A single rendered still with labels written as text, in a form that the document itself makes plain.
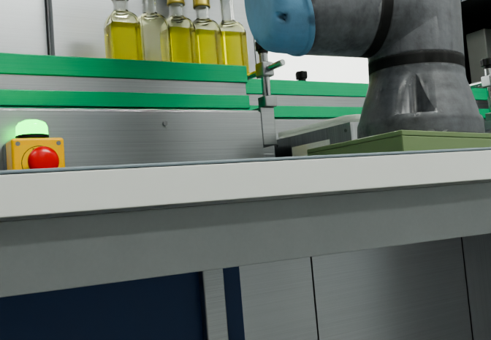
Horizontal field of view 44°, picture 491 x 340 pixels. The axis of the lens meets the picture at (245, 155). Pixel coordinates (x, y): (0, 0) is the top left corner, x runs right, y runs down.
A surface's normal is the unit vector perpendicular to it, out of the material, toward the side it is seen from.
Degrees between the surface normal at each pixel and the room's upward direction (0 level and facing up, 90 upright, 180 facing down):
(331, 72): 90
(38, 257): 90
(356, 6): 106
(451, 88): 73
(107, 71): 90
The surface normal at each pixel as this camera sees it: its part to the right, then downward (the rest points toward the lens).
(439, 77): 0.11, -0.40
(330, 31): 0.22, 0.67
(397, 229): 0.43, -0.11
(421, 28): -0.12, -0.09
